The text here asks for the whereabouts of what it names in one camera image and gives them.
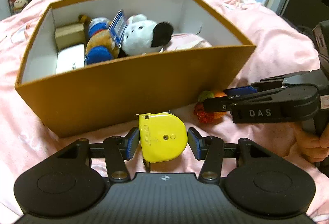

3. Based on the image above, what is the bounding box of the orange green crochet toy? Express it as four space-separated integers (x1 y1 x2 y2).
193 91 227 124

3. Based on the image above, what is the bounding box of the yellow tape measure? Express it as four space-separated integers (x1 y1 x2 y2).
138 113 188 163

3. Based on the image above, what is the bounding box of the pink striped plush cushion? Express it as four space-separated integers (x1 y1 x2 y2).
160 33 212 53

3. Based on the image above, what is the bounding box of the brown sailor plush toy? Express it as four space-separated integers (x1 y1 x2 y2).
79 10 128 65

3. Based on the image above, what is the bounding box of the white black-eared dog plush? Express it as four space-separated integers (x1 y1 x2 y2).
118 14 173 58

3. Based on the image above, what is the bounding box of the person's right hand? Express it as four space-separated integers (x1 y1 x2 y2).
291 123 328 163

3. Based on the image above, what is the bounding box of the orange cardboard storage box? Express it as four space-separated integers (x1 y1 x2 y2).
15 0 255 137

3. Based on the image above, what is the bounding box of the white rectangular box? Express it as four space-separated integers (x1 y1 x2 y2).
56 44 85 74

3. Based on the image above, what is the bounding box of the small gold cardboard box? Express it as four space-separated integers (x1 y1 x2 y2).
55 23 86 51

